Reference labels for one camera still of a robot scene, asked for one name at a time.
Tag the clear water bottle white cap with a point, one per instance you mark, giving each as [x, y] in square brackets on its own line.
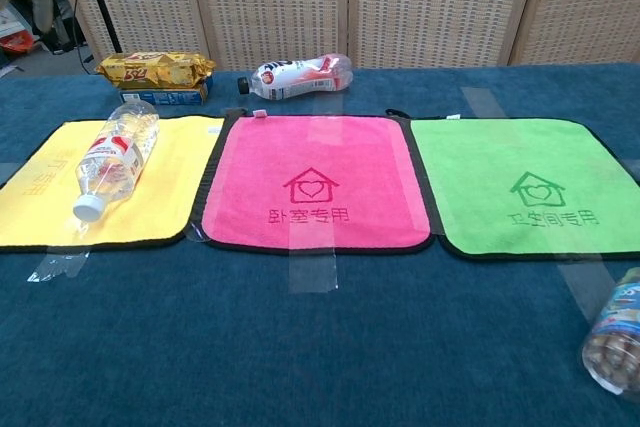
[115, 157]

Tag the drink bottle black cap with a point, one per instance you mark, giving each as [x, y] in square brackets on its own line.
[295, 79]

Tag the orange bag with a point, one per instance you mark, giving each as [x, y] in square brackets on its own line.
[17, 42]

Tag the gold snack package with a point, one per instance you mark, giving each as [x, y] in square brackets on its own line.
[150, 72]

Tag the blue cardboard box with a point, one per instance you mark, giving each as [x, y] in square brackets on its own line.
[170, 96]

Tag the yellow towel black trim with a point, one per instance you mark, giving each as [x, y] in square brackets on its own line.
[165, 187]

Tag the clear tape strip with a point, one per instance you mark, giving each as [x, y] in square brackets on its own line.
[57, 264]
[585, 282]
[312, 272]
[480, 102]

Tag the pink towel house print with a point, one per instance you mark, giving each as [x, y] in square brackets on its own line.
[310, 147]

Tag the green towel house print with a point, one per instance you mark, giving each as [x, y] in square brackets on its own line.
[475, 187]

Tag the clear plastic snack jar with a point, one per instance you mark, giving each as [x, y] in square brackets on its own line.
[620, 342]

